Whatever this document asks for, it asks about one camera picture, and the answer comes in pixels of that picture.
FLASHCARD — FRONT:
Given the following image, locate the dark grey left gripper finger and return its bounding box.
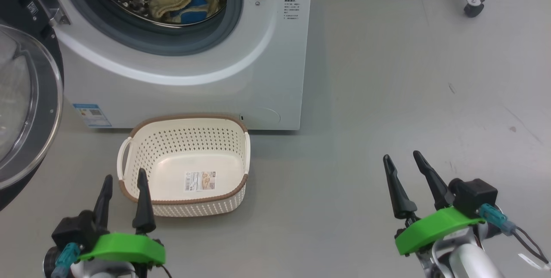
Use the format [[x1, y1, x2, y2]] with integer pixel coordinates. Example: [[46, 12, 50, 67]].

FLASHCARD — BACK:
[[93, 174, 114, 229], [132, 168, 156, 234]]

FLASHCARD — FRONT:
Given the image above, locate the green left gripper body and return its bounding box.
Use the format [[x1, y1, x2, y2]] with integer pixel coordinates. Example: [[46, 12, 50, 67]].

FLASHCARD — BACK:
[[77, 232, 166, 266]]

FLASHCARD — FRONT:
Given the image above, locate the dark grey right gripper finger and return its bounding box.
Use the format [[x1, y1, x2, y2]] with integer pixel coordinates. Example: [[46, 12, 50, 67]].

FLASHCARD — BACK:
[[413, 150, 455, 210], [383, 154, 418, 220]]

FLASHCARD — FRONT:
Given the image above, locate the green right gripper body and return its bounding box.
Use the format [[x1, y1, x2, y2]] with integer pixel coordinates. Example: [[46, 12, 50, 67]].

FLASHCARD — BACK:
[[395, 206, 486, 256]]

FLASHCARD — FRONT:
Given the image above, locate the blue cloth garment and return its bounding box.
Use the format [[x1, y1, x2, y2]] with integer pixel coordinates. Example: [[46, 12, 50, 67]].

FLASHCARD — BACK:
[[170, 0, 211, 25]]

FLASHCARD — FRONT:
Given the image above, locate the paper basket label sticker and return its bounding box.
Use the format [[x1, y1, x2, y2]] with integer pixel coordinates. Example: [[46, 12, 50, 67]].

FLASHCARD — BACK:
[[185, 171, 216, 192]]

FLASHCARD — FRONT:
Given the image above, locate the cream perforated laundry basket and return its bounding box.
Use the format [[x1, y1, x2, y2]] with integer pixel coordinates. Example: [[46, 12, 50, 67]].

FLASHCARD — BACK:
[[117, 114, 251, 218]]

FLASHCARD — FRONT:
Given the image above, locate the white front-load washing machine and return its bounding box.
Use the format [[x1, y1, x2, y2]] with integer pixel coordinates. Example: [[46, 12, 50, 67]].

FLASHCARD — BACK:
[[26, 0, 314, 131]]

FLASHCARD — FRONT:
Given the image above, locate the blue energy label sticker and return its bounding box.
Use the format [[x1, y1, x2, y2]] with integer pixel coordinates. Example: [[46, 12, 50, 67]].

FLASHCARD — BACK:
[[72, 103, 112, 128]]

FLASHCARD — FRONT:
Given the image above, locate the black text instruction sticker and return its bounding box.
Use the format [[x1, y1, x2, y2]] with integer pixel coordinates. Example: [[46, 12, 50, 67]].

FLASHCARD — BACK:
[[283, 0, 300, 21]]

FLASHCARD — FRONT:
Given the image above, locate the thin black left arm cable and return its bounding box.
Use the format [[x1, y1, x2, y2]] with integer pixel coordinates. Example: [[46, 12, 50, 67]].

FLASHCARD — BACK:
[[138, 263, 173, 278]]

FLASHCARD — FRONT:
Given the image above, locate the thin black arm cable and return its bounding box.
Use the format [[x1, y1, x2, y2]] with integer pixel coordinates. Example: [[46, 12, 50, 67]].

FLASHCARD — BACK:
[[510, 226, 551, 268], [138, 263, 173, 278]]

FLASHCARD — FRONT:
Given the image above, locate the teal left cable connector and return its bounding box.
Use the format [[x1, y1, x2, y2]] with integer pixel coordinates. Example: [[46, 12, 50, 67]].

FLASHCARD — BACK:
[[51, 242, 81, 278]]

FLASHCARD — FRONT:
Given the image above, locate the teal cable connector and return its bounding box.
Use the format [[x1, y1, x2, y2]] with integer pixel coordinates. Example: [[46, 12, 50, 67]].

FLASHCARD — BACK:
[[479, 203, 516, 234], [51, 242, 81, 278]]

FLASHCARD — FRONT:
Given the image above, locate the teal right cable connector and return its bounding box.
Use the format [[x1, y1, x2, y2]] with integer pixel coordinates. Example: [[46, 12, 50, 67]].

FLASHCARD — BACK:
[[479, 203, 516, 234]]

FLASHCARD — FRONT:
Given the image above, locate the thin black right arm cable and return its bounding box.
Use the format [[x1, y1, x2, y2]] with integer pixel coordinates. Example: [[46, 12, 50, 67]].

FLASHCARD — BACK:
[[510, 226, 551, 268]]

